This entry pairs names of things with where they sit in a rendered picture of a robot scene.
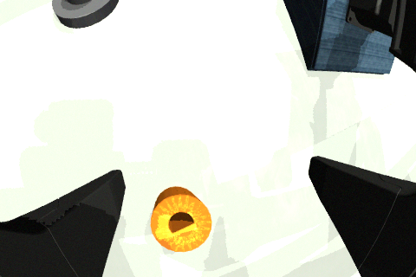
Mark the orange knob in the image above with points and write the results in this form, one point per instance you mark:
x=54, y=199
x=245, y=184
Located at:
x=180, y=221

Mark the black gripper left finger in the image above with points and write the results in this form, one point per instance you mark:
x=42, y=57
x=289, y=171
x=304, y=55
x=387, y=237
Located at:
x=69, y=237

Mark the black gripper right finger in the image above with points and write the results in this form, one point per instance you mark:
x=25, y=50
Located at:
x=374, y=214

